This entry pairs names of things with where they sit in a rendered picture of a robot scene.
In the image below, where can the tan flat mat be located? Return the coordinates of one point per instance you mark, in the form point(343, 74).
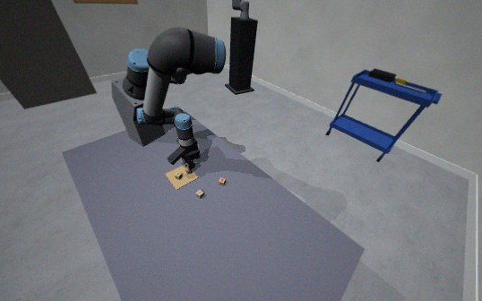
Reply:
point(185, 179)

